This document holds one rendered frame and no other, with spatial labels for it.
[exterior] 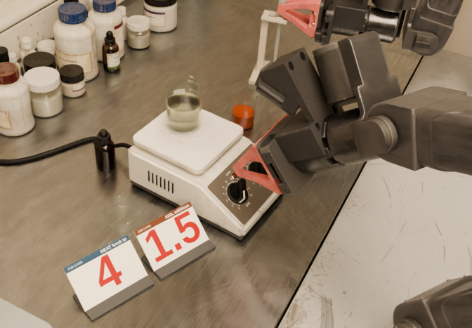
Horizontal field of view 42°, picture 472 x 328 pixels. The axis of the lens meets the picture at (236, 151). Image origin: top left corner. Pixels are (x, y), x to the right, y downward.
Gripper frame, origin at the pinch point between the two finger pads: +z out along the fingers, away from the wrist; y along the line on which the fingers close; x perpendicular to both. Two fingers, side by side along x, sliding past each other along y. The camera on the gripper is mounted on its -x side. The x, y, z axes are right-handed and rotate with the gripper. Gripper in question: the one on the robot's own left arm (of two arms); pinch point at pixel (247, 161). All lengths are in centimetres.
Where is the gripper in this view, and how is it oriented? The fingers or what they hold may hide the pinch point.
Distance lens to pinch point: 77.2
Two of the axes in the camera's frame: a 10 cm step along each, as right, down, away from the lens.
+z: -6.9, 1.8, 7.0
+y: -5.4, 5.1, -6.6
